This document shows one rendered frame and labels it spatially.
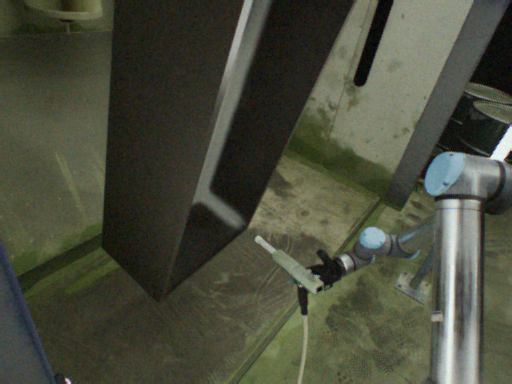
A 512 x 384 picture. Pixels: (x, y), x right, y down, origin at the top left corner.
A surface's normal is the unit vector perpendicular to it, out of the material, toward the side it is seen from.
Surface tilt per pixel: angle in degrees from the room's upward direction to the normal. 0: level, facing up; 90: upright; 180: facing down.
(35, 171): 57
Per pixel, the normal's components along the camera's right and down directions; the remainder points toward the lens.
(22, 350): 0.80, 0.44
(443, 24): -0.58, 0.38
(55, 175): 0.75, -0.07
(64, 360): 0.16, -0.81
